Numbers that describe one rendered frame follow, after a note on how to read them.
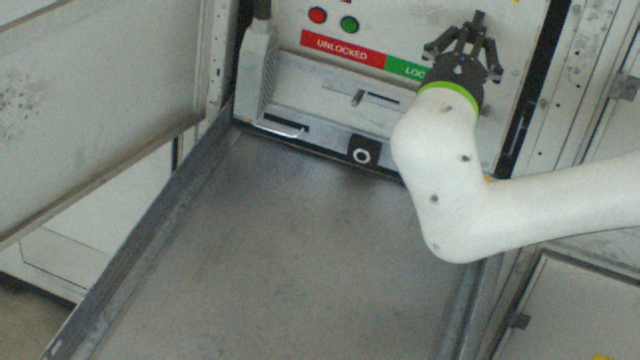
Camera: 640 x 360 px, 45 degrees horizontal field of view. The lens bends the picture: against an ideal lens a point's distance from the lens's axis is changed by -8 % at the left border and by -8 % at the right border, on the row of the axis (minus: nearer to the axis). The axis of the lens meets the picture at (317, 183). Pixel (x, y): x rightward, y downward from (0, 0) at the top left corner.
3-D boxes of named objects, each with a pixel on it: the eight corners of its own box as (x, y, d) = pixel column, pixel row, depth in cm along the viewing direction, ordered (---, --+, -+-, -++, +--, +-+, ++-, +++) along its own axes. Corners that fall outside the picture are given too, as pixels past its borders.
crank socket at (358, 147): (374, 171, 155) (379, 150, 151) (344, 161, 156) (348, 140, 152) (378, 162, 157) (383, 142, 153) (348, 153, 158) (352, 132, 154)
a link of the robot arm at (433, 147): (452, 127, 95) (368, 139, 100) (480, 211, 101) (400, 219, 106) (472, 69, 105) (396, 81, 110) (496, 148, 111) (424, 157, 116)
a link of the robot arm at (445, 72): (487, 88, 106) (421, 67, 107) (466, 155, 114) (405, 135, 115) (493, 67, 110) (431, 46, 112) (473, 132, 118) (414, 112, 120)
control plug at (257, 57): (256, 122, 147) (267, 41, 136) (232, 114, 148) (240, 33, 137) (272, 100, 153) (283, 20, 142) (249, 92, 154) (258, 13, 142)
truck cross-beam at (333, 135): (495, 205, 153) (504, 181, 149) (232, 117, 162) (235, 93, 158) (499, 189, 157) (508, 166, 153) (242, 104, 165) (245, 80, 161)
